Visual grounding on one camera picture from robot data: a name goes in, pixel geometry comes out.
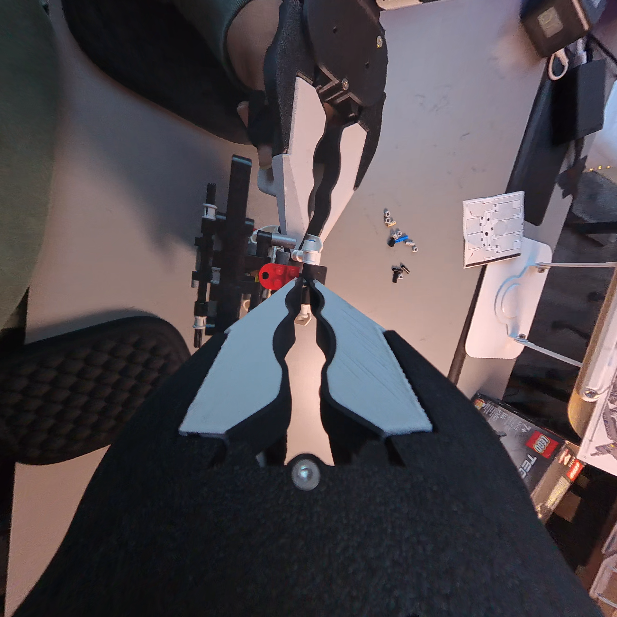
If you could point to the person's green sweatshirt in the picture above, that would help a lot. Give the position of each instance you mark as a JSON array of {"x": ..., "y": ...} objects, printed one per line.
[{"x": 24, "y": 144}]

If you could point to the white sticker sheet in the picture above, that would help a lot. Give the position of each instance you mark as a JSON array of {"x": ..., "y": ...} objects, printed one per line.
[{"x": 494, "y": 226}]

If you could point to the black box green mark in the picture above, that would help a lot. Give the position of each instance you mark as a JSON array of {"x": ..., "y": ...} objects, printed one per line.
[{"x": 554, "y": 24}]

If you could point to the lego instruction booklet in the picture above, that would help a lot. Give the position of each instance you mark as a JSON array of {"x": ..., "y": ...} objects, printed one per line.
[{"x": 602, "y": 424}]

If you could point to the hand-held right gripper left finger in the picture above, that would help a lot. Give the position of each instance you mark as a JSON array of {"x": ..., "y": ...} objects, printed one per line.
[{"x": 236, "y": 381}]

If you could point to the black power adapter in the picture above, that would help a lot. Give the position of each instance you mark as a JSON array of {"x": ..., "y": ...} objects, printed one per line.
[{"x": 578, "y": 101}]

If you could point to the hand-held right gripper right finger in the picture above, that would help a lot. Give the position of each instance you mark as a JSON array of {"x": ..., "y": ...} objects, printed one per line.
[{"x": 381, "y": 381}]

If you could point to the black wrist rest pad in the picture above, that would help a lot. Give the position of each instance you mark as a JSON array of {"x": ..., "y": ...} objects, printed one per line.
[
  {"x": 86, "y": 385},
  {"x": 144, "y": 62}
]

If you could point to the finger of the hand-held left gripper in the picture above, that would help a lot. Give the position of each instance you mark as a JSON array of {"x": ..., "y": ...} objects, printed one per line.
[
  {"x": 299, "y": 144},
  {"x": 354, "y": 149}
]

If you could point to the white lego monster truck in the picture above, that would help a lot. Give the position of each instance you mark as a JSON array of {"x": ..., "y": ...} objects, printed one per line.
[{"x": 231, "y": 241}]

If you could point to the person's left hand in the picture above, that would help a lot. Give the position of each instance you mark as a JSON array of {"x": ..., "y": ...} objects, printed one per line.
[{"x": 248, "y": 48}]

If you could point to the cluster of small lego pieces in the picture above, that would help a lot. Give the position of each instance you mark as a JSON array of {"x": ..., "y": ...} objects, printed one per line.
[{"x": 399, "y": 238}]

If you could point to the dark cardboard lego box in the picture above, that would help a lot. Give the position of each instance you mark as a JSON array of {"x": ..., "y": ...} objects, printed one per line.
[{"x": 525, "y": 448}]

